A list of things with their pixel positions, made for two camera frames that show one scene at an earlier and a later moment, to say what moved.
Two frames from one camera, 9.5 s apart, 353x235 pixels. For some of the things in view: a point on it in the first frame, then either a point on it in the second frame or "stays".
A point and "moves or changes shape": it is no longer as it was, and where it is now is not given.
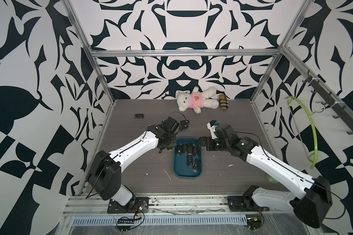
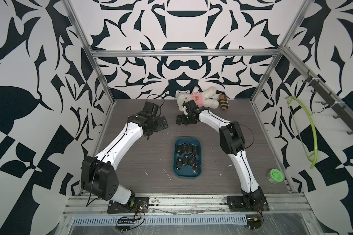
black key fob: x=185 y=147 stays
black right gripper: x=209 y=139 to x=183 y=119
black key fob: x=189 y=149 stays
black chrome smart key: x=195 y=165 stays
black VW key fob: x=179 y=150 stays
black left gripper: x=172 y=144 to x=160 y=126
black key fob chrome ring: x=195 y=150 stays
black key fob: x=189 y=160 moves or changes shape
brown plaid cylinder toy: x=223 y=102 stays
